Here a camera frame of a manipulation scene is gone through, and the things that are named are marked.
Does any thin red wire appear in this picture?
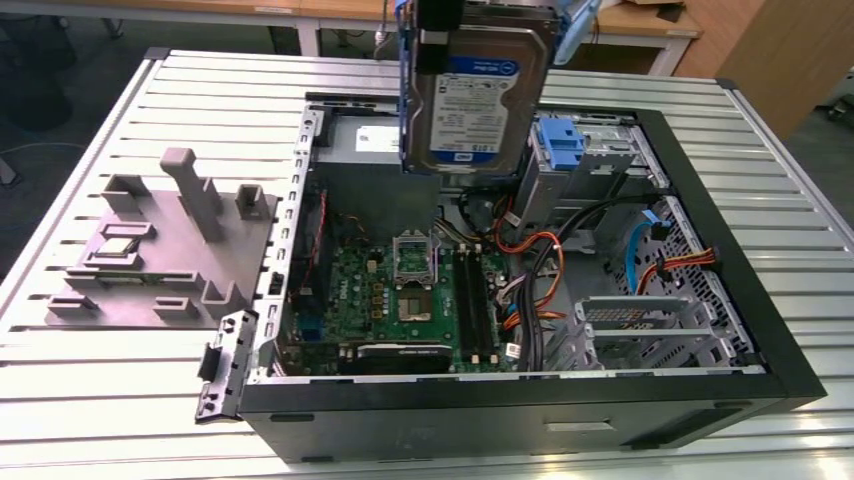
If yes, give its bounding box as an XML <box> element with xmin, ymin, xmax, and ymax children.
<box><xmin>297</xmin><ymin>188</ymin><xmax>330</xmax><ymax>297</ymax></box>

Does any black graphics card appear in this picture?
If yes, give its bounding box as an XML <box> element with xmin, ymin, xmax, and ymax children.
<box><xmin>334</xmin><ymin>341</ymin><xmax>456</xmax><ymax>376</ymax></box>

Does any grey metal drive cage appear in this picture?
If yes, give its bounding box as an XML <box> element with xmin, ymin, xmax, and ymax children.
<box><xmin>513</xmin><ymin>113</ymin><xmax>671</xmax><ymax>234</ymax></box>

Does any black office chair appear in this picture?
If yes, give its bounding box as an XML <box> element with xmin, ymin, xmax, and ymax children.
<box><xmin>0</xmin><ymin>12</ymin><xmax>75</xmax><ymax>132</ymax></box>

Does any black cable bundle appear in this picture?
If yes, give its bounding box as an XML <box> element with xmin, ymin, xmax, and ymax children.
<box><xmin>513</xmin><ymin>192</ymin><xmax>661</xmax><ymax>374</ymax></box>

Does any orange wire bundle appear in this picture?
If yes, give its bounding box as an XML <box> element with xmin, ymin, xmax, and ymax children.
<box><xmin>490</xmin><ymin>192</ymin><xmax>572</xmax><ymax>334</ymax></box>

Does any grey metal disk bay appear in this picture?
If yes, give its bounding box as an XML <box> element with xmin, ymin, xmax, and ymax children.
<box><xmin>571</xmin><ymin>293</ymin><xmax>739</xmax><ymax>372</ymax></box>

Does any black chair base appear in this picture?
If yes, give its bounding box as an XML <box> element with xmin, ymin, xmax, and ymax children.
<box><xmin>824</xmin><ymin>92</ymin><xmax>854</xmax><ymax>122</ymax></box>

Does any CPU socket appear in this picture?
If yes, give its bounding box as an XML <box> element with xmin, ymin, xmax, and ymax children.
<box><xmin>396</xmin><ymin>292</ymin><xmax>438</xmax><ymax>326</ymax></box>

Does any blue plastic drive latch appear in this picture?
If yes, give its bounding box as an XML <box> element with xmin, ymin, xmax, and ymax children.
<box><xmin>536</xmin><ymin>116</ymin><xmax>588</xmax><ymax>172</ymax></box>

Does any blue data wire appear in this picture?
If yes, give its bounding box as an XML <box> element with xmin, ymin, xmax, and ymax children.
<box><xmin>624</xmin><ymin>208</ymin><xmax>672</xmax><ymax>297</ymax></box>

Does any grey expansion card retainer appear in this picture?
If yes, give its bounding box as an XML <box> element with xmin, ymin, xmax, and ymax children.
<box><xmin>192</xmin><ymin>308</ymin><xmax>261</xmax><ymax>426</ymax></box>

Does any black RAM slot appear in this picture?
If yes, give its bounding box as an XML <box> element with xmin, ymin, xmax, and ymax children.
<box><xmin>450</xmin><ymin>242</ymin><xmax>484</xmax><ymax>365</ymax></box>
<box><xmin>468</xmin><ymin>242</ymin><xmax>502</xmax><ymax>365</ymax></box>

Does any grey parts rack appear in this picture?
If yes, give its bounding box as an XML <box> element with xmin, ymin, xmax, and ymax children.
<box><xmin>41</xmin><ymin>146</ymin><xmax>286</xmax><ymax>332</ymax></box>

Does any metal locking lever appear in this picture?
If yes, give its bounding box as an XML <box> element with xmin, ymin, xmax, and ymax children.
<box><xmin>429</xmin><ymin>233</ymin><xmax>444</xmax><ymax>294</ymax></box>

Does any metal socket cover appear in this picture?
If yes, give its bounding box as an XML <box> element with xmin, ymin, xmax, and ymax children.
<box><xmin>390</xmin><ymin>227</ymin><xmax>440</xmax><ymax>292</ymax></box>

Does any grey power supply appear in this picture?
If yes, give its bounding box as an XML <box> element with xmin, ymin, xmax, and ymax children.
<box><xmin>310</xmin><ymin>113</ymin><xmax>448</xmax><ymax>239</ymax></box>

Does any long white frame desk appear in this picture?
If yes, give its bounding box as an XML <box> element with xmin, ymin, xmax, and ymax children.
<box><xmin>0</xmin><ymin>0</ymin><xmax>401</xmax><ymax>59</ymax></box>

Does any hard disk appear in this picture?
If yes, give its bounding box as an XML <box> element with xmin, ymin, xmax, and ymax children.
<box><xmin>390</xmin><ymin>0</ymin><xmax>567</xmax><ymax>177</ymax></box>

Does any green RAM stick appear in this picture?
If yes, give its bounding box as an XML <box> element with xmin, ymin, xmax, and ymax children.
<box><xmin>91</xmin><ymin>272</ymin><xmax>168</xmax><ymax>291</ymax></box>

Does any black PC case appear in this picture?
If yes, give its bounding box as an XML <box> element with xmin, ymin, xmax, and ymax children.
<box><xmin>192</xmin><ymin>89</ymin><xmax>828</xmax><ymax>465</ymax></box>

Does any green motherboard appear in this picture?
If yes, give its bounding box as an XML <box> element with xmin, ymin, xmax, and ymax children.
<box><xmin>282</xmin><ymin>232</ymin><xmax>532</xmax><ymax>377</ymax></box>

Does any silver CPU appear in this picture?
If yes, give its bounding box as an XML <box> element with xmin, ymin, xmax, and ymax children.
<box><xmin>91</xmin><ymin>237</ymin><xmax>142</xmax><ymax>260</ymax></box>

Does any orange yellow power wire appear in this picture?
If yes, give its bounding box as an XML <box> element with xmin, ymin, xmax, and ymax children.
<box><xmin>635</xmin><ymin>246</ymin><xmax>720</xmax><ymax>297</ymax></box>

